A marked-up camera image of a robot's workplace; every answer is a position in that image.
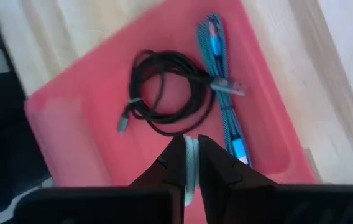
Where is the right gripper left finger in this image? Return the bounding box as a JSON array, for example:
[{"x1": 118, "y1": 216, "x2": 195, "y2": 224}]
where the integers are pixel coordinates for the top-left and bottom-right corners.
[{"x1": 13, "y1": 134, "x2": 187, "y2": 224}]

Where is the pink plastic bin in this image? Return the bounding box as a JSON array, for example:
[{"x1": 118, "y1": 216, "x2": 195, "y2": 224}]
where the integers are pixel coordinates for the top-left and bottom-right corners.
[{"x1": 24, "y1": 0, "x2": 317, "y2": 224}]

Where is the teal braided cable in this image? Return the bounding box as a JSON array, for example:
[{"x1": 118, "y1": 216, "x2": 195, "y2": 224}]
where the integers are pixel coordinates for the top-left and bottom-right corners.
[{"x1": 196, "y1": 14, "x2": 254, "y2": 167}]

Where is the black cable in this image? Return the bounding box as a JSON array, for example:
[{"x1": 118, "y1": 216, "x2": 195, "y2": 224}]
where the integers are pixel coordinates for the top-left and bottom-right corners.
[{"x1": 117, "y1": 49, "x2": 247, "y2": 137}]

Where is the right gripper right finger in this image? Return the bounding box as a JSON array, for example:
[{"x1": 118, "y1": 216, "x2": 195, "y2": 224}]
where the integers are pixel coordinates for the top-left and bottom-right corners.
[{"x1": 198, "y1": 135, "x2": 353, "y2": 224}]

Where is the white braided cable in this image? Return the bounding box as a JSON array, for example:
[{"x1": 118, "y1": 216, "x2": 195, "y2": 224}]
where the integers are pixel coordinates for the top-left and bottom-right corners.
[{"x1": 182, "y1": 135, "x2": 201, "y2": 208}]

